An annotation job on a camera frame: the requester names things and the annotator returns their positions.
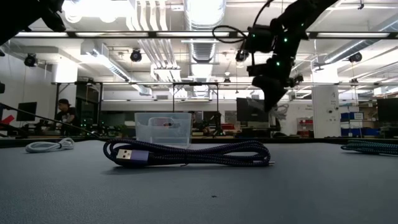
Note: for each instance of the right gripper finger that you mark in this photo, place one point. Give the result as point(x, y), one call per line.
point(272, 93)

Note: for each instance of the red object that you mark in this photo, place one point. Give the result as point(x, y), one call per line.
point(7, 119)

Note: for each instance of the person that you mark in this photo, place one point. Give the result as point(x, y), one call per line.
point(202, 126)
point(66, 118)

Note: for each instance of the black monitor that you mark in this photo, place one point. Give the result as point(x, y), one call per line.
point(248, 113)
point(388, 109)
point(26, 111)

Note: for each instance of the shelf with red bins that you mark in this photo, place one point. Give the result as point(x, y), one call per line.
point(306, 122)

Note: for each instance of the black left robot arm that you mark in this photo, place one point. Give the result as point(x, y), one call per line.
point(11, 18)

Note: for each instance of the overhead light bar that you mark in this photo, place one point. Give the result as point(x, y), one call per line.
point(192, 34)

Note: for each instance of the shelf with blue bins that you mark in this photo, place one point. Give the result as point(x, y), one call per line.
point(351, 132)

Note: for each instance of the blue-grey table mat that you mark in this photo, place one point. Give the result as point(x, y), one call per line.
point(199, 193)

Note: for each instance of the white column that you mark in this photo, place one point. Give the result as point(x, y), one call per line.
point(325, 105)

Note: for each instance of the silver ventilation duct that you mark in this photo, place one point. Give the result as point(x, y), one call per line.
point(203, 18)

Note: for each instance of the black ceiling spot lamp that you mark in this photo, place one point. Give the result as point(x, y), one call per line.
point(136, 55)
point(355, 57)
point(30, 60)
point(299, 78)
point(241, 56)

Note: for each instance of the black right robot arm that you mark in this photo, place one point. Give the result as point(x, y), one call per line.
point(298, 18)

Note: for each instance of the clear plastic bin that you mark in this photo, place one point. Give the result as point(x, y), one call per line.
point(161, 129)

